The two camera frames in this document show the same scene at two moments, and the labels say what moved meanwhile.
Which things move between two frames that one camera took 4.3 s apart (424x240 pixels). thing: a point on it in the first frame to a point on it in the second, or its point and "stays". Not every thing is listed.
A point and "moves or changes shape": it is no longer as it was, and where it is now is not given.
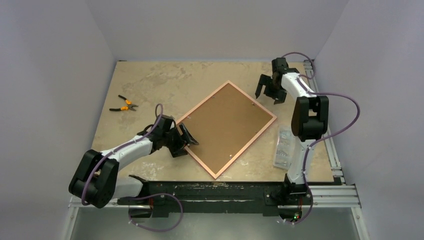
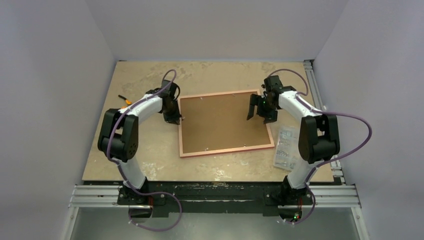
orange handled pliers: (125, 108) stays
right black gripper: (272, 86) to (262, 110)
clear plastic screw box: (284, 147) stays
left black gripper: (178, 150) to (175, 119)
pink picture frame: (224, 125) moves or changes shape
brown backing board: (223, 125) moves or changes shape
